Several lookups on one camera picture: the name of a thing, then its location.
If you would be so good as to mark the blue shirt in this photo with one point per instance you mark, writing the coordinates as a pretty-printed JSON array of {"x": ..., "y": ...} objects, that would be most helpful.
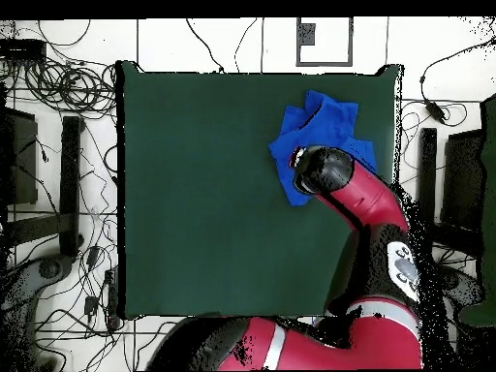
[{"x": 321, "y": 124}]

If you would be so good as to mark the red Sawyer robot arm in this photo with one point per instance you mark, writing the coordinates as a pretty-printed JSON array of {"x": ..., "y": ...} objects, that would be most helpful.
[{"x": 364, "y": 193}]

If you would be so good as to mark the dark green table cloth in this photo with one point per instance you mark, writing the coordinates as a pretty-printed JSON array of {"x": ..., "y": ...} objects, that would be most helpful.
[{"x": 193, "y": 193}]

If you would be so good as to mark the long black stand bar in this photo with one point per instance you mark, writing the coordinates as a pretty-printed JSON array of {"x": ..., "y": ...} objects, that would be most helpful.
[
  {"x": 69, "y": 186},
  {"x": 428, "y": 166}
]

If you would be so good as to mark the black power adapter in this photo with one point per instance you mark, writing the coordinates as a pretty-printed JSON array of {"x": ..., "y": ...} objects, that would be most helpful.
[{"x": 434, "y": 110}]

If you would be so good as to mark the black cabinet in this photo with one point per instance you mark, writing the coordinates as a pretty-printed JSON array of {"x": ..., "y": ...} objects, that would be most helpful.
[
  {"x": 463, "y": 182},
  {"x": 23, "y": 162}
]

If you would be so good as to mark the grey stand foot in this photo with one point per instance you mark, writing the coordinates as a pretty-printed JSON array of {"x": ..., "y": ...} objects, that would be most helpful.
[
  {"x": 23, "y": 286},
  {"x": 465, "y": 286}
]

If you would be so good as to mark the black power strip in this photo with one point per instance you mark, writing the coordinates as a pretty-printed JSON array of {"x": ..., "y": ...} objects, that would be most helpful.
[{"x": 112, "y": 298}]

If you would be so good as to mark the small black adapter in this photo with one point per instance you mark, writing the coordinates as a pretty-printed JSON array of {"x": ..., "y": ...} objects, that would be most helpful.
[{"x": 90, "y": 306}]

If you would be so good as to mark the black electronics box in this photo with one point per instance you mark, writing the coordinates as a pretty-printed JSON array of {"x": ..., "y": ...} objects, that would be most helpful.
[{"x": 21, "y": 49}]

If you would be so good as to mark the grey square floor frame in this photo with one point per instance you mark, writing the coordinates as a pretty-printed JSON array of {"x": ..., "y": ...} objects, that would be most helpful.
[{"x": 306, "y": 35}]

